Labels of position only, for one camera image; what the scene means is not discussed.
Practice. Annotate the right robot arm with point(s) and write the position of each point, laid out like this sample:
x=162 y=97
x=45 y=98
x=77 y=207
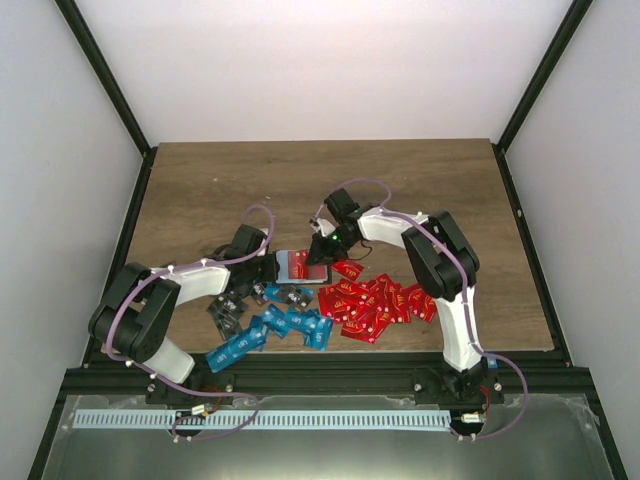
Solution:
x=443 y=262

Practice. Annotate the black aluminium frame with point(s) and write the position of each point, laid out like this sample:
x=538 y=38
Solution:
x=547 y=372

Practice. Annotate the black card holder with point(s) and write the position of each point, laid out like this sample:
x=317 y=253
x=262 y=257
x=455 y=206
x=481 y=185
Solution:
x=282 y=271

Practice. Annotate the black VIP card pile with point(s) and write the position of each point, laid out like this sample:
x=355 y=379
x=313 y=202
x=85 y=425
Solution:
x=227 y=309

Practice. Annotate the red VIP card 839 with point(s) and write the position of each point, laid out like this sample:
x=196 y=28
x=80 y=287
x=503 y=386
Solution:
x=299 y=271

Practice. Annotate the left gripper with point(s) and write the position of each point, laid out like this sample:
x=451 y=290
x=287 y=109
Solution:
x=271 y=273

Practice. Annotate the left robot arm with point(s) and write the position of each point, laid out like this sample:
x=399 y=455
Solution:
x=133 y=316

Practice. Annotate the lone black VIP card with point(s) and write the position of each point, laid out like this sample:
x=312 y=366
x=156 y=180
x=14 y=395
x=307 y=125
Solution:
x=167 y=266

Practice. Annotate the white slotted cable duct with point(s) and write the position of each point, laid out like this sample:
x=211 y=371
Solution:
x=402 y=420

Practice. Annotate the red VIP card pile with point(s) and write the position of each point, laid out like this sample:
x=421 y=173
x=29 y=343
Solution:
x=365 y=309

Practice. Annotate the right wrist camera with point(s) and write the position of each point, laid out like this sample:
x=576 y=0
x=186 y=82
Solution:
x=322 y=226

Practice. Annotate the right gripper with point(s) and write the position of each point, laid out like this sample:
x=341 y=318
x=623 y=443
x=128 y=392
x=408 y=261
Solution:
x=321 y=254

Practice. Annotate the blue VIP card pile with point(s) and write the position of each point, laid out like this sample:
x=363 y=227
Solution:
x=288 y=310

